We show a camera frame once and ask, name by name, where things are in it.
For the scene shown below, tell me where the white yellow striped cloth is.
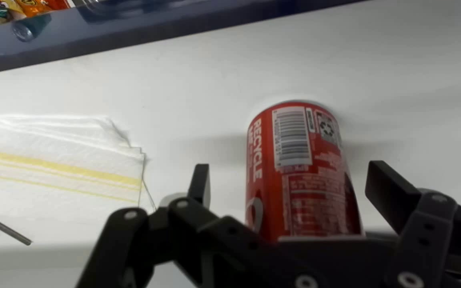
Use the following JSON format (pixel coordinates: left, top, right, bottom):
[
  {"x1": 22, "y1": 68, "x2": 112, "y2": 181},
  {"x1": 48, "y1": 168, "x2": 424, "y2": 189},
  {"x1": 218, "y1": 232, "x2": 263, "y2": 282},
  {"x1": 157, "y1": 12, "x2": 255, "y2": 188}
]
[{"x1": 0, "y1": 114, "x2": 146, "y2": 204}]

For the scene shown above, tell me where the red soda can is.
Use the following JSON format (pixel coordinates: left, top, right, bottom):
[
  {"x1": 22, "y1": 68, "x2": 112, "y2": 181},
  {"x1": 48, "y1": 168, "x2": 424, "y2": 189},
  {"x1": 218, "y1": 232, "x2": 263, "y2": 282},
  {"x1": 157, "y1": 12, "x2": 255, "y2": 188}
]
[{"x1": 245, "y1": 101, "x2": 363, "y2": 244}]

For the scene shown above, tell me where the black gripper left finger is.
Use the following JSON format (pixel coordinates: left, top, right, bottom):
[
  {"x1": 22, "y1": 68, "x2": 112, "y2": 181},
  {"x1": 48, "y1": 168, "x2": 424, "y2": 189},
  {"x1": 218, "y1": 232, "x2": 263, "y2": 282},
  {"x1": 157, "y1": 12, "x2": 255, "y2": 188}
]
[{"x1": 75, "y1": 165, "x2": 317, "y2": 288}]

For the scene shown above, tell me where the metal allen key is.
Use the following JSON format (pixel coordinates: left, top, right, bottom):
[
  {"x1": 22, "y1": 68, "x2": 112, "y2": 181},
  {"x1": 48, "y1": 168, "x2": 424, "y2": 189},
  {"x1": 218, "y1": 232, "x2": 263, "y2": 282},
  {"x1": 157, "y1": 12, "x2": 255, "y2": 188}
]
[{"x1": 0, "y1": 223, "x2": 32, "y2": 247}]

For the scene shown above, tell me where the orange snack bag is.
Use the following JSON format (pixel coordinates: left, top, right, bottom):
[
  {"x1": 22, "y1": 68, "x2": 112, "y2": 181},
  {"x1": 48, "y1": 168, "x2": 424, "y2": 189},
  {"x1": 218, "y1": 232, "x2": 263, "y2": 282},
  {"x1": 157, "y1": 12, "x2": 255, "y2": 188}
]
[{"x1": 0, "y1": 0, "x2": 75, "y2": 24}]

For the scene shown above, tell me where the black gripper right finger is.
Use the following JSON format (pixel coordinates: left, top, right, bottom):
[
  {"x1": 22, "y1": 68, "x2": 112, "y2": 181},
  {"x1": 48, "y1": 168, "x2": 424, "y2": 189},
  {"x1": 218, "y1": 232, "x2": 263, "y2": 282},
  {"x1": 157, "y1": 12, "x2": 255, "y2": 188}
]
[{"x1": 365, "y1": 160, "x2": 461, "y2": 288}]

